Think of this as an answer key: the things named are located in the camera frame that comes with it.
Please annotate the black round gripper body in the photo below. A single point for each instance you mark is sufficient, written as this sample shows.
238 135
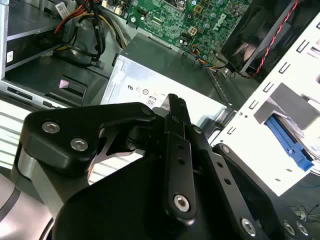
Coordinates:
120 200

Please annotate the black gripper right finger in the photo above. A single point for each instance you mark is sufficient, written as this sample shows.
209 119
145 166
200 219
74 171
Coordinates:
237 180

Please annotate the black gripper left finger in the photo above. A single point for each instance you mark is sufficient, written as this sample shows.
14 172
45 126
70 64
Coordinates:
62 130

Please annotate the hard disk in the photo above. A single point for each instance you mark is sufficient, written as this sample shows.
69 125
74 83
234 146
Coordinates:
287 140

